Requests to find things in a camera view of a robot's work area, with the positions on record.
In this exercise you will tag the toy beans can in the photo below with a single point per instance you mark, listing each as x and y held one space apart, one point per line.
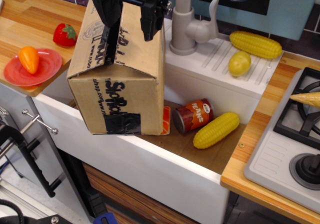
193 115

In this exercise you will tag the red toy strawberry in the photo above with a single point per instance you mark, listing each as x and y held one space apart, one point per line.
65 35

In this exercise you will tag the grey toy stove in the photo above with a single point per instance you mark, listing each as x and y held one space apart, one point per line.
293 129

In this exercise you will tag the black stove knob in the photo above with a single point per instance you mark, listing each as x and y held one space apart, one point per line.
305 170

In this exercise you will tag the red plastic plate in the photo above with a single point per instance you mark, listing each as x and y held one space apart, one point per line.
50 61

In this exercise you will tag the beige ice cream cone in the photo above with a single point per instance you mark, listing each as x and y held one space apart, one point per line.
310 98

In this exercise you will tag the orange toy pepper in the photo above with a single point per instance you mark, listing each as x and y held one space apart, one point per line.
29 58

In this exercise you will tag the silver cabinet handle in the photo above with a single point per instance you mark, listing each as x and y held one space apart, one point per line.
36 119

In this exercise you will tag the grey toy faucet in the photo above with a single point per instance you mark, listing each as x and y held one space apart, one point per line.
187 31

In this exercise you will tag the light blue toy microwave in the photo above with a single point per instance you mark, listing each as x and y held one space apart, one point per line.
284 18

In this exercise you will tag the yellow toy corn in sink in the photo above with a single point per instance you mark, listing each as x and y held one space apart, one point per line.
216 130

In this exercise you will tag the brown cardboard box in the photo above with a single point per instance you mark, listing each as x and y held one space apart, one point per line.
116 77

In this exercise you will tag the orange toy salmon piece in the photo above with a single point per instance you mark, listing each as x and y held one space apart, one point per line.
166 124

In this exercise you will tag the black clamp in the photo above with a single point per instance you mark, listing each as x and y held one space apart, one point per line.
14 137

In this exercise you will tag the yellow toy potato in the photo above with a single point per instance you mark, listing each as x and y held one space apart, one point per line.
239 64

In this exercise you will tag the white toy sink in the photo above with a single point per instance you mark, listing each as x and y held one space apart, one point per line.
168 168

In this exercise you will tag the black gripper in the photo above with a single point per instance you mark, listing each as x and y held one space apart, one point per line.
152 15

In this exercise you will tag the yellow toy corn on drainer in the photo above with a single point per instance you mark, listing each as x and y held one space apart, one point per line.
256 44

